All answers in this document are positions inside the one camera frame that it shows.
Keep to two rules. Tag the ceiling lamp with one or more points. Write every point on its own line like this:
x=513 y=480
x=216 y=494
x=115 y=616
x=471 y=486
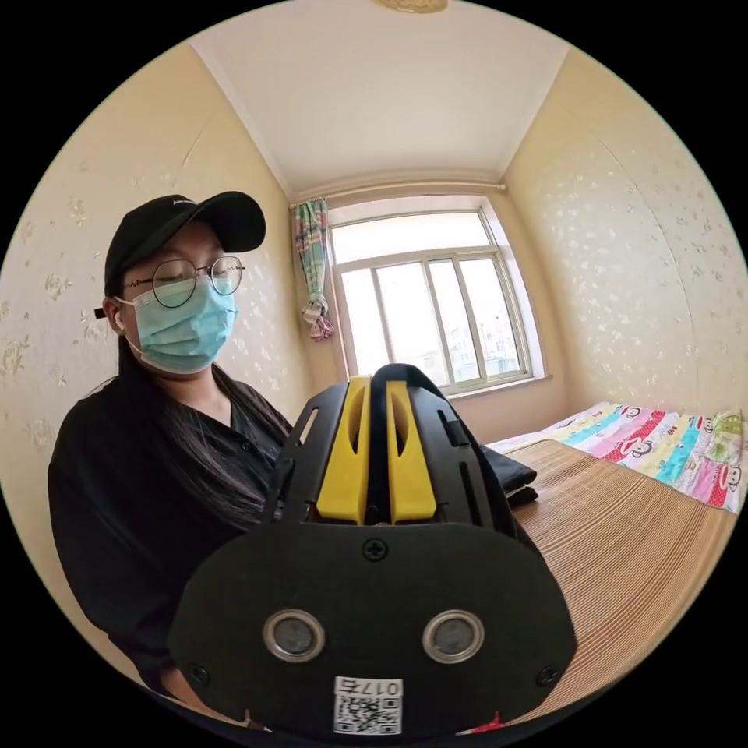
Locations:
x=411 y=4

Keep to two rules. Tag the checked curtain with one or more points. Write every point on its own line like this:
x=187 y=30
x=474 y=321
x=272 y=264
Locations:
x=313 y=263

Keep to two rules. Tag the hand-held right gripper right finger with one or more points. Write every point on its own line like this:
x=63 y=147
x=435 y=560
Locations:
x=411 y=467

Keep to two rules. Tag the bed with woven mat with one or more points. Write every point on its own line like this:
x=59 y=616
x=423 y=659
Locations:
x=619 y=537

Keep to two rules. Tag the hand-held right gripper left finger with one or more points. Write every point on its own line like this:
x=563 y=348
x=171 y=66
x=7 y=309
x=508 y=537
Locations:
x=345 y=461

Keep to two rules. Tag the black pants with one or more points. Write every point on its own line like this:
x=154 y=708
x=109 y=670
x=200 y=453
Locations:
x=497 y=467

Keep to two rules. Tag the window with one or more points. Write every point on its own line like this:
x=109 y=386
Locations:
x=429 y=312

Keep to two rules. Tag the person's body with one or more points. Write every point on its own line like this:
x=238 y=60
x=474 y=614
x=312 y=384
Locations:
x=163 y=444

